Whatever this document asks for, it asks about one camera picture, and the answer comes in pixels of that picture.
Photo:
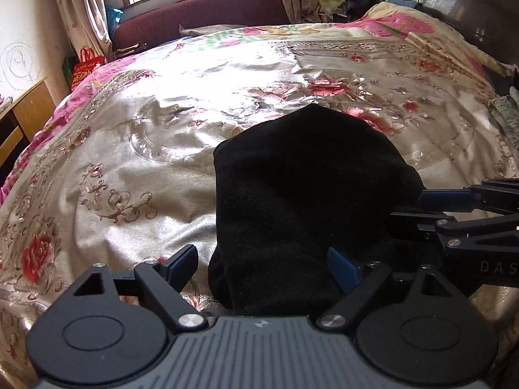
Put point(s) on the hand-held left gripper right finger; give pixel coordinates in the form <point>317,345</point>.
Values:
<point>341,269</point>

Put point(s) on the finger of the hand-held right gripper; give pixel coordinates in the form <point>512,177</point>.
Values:
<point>442,199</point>
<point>413,223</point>

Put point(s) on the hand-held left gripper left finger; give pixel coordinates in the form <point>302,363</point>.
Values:
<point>182,261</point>

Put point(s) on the black pants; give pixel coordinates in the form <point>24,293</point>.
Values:
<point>296,194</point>

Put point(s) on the grey-green folded clothes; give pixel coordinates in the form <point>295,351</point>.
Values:
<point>507,117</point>

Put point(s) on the floral satin bed blanket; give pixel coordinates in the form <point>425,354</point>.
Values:
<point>142,162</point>

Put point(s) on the dark wooden headboard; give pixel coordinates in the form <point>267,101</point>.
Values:
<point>458,4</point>

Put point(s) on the wooden cabinet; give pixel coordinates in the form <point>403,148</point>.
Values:
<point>24,125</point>

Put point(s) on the black bag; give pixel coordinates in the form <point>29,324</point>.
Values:
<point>357,4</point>

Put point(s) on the red paper bag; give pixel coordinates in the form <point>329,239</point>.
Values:
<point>86,69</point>

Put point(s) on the maroon upholstered bench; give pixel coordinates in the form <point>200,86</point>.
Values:
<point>202,12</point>

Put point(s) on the blue plastic bag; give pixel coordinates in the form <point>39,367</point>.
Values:
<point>113,16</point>

